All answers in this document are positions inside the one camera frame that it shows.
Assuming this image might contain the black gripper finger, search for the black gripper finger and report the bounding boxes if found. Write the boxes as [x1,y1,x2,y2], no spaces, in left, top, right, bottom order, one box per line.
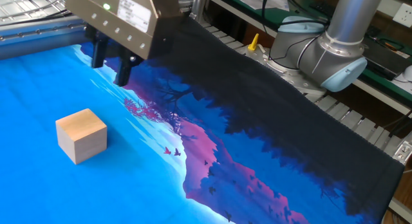
[114,46,144,88]
[84,24,109,69]

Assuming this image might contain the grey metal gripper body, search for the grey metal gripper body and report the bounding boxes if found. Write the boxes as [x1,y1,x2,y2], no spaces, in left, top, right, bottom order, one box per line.
[64,0,183,61]

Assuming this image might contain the light wooden cube block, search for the light wooden cube block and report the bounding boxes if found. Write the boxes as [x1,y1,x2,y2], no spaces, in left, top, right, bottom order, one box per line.
[55,107,108,165]

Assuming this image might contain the yellow plastic clip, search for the yellow plastic clip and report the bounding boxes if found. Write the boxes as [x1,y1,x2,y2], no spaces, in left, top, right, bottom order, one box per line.
[247,33,260,52]

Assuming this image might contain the blue purple landscape printed cloth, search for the blue purple landscape printed cloth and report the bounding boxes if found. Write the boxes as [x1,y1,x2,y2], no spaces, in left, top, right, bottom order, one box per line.
[0,17,406,224]

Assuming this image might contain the white paper sheets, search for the white paper sheets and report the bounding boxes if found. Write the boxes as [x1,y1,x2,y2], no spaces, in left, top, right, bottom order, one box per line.
[238,0,290,12]

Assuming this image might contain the black flat device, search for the black flat device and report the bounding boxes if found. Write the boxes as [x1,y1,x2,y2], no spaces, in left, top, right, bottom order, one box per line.
[363,37,412,82]

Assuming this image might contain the aluminium upright post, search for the aluminium upright post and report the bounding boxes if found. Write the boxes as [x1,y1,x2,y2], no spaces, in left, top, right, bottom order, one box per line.
[189,0,209,21]

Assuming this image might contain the aluminium frame rail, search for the aluminium frame rail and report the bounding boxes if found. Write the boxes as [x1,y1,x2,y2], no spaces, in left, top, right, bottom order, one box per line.
[0,11,89,61]

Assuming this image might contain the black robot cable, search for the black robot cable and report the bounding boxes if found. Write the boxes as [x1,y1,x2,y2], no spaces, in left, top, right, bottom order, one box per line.
[260,0,331,62]

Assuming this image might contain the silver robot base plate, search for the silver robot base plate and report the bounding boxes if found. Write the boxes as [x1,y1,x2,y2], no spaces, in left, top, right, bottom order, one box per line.
[243,43,326,97]

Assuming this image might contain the white wall socket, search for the white wall socket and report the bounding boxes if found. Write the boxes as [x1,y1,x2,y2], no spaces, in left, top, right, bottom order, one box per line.
[392,3,412,28]

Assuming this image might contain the metal corner bracket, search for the metal corner bracket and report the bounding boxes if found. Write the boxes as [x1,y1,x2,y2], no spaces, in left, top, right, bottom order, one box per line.
[391,139,412,165]

